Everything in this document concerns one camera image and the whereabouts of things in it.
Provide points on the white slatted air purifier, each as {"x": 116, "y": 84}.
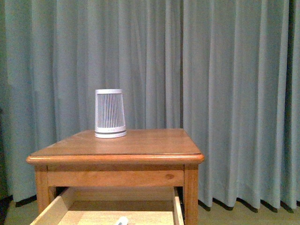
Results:
{"x": 109, "y": 114}

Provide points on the white medicine bottle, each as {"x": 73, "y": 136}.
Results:
{"x": 122, "y": 221}

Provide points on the grey-blue curtain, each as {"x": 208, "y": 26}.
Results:
{"x": 226, "y": 71}

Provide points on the wooden nightstand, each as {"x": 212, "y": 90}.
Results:
{"x": 141, "y": 158}

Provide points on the wooden drawer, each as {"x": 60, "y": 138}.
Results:
{"x": 104, "y": 206}

